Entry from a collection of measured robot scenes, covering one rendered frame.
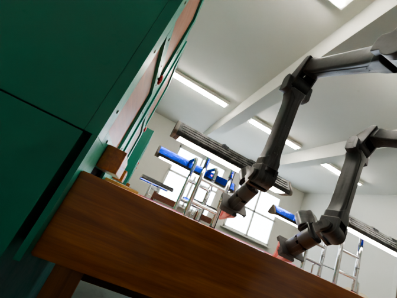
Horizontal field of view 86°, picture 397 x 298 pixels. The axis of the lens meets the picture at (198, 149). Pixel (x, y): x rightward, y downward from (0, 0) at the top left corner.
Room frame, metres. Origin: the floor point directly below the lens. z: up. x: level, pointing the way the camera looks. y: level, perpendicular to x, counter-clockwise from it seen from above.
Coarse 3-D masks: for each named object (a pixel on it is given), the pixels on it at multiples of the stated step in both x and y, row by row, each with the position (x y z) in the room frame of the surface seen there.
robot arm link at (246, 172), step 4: (244, 168) 0.77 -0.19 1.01; (248, 168) 0.75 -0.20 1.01; (252, 168) 0.66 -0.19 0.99; (240, 172) 0.77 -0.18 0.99; (244, 172) 0.75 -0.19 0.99; (248, 172) 0.67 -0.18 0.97; (252, 172) 0.65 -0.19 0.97; (256, 172) 0.65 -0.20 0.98; (240, 176) 0.76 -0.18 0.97; (244, 176) 0.74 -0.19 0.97; (248, 176) 0.66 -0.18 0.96; (252, 176) 0.66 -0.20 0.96; (240, 180) 0.75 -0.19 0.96; (248, 180) 0.67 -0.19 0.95; (240, 184) 0.77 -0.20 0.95; (252, 184) 0.68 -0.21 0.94; (256, 184) 0.69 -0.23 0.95; (256, 188) 0.69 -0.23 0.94; (260, 188) 0.69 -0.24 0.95; (264, 192) 0.70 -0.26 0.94
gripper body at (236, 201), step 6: (222, 198) 0.78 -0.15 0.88; (228, 198) 0.79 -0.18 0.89; (234, 198) 0.75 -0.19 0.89; (240, 198) 0.73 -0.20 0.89; (222, 204) 0.76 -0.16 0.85; (228, 204) 0.77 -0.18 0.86; (234, 204) 0.76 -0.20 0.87; (240, 204) 0.74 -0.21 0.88; (234, 210) 0.77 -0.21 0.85; (240, 210) 0.78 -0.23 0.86
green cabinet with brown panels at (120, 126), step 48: (0, 0) 0.39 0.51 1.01; (48, 0) 0.40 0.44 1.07; (96, 0) 0.42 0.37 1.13; (144, 0) 0.44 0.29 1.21; (192, 0) 0.64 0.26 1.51; (0, 48) 0.40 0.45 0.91; (48, 48) 0.42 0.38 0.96; (96, 48) 0.43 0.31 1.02; (144, 48) 0.45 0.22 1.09; (48, 96) 0.43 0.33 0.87; (96, 96) 0.45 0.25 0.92; (144, 96) 0.85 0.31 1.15
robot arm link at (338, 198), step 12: (348, 144) 0.72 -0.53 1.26; (348, 156) 0.73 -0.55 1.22; (360, 156) 0.70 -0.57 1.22; (348, 168) 0.71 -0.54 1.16; (360, 168) 0.70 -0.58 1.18; (348, 180) 0.69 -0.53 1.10; (336, 192) 0.70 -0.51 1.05; (348, 192) 0.67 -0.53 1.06; (336, 204) 0.68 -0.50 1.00; (348, 204) 0.67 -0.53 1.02; (324, 216) 0.68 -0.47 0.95; (336, 216) 0.66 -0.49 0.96; (348, 216) 0.67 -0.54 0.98; (336, 228) 0.64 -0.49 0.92; (336, 240) 0.66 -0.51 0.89
